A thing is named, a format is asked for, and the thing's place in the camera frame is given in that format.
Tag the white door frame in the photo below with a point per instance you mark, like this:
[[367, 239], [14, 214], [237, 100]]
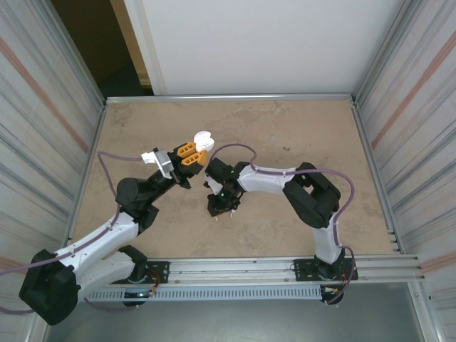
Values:
[[143, 35]]

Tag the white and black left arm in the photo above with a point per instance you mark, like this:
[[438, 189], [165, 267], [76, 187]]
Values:
[[103, 235]]

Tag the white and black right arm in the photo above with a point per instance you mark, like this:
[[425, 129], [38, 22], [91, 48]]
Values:
[[263, 181]]

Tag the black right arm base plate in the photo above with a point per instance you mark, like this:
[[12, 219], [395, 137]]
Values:
[[303, 267]]

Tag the white earbud charging case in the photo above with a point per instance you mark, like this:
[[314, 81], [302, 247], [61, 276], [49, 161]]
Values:
[[203, 141]]

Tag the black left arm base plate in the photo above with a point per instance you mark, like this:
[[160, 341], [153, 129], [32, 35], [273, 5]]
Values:
[[160, 269]]

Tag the aluminium table side rail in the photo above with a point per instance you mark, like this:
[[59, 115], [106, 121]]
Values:
[[386, 206], [88, 160]]

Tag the aluminium corner post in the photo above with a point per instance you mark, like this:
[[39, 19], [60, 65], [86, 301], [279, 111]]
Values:
[[383, 53], [77, 53]]

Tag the aluminium table end rail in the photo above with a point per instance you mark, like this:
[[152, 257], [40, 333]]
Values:
[[231, 98]]

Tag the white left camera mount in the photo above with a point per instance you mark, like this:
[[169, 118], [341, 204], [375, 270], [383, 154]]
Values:
[[147, 157]]

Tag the wide aluminium base rail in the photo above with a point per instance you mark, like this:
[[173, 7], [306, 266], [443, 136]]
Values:
[[231, 270]]

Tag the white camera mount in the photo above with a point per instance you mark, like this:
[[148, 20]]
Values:
[[216, 185], [147, 157]]

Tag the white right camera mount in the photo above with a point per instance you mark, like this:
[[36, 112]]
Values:
[[216, 185]]

